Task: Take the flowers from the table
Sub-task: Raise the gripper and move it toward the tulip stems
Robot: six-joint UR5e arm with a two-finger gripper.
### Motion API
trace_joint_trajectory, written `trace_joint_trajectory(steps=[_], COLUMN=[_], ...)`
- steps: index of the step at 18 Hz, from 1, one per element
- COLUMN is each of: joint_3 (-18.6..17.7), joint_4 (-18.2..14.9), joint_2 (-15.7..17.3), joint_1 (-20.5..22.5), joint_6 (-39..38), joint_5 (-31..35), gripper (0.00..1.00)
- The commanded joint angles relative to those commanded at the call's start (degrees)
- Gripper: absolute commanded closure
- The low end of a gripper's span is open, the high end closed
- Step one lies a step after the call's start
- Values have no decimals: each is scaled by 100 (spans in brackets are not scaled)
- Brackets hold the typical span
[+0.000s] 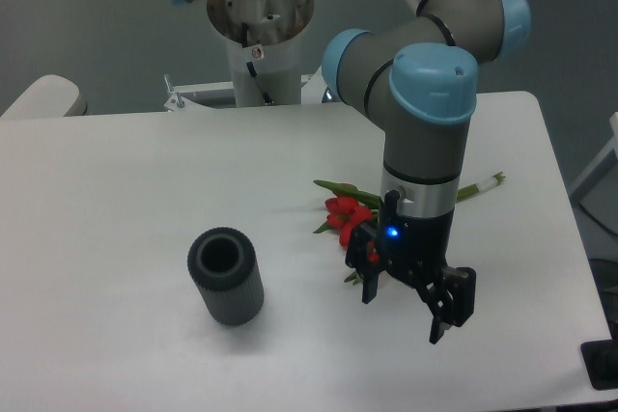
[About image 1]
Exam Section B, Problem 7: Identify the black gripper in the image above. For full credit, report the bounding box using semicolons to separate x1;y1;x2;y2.
345;190;477;344

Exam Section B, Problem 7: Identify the red tulip bouquet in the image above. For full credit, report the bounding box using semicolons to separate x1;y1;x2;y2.
314;172;506;285

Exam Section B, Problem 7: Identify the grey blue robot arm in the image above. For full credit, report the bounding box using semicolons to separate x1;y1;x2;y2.
172;0;531;343

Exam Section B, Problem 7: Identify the dark grey ribbed vase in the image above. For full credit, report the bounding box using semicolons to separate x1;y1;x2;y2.
187;227;265;326

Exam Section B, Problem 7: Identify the black box at table edge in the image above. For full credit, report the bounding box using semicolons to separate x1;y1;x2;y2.
580;340;617;391

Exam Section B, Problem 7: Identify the beige chair armrest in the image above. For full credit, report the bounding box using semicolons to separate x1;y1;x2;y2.
1;74;88;121

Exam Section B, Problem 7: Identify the white furniture frame right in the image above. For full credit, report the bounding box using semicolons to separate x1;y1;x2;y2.
567;113;617;204

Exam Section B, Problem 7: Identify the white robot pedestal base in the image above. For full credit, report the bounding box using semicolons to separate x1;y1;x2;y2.
164;0;336;112

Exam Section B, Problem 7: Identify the black cable on pedestal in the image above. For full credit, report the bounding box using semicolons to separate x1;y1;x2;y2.
239;20;275;106

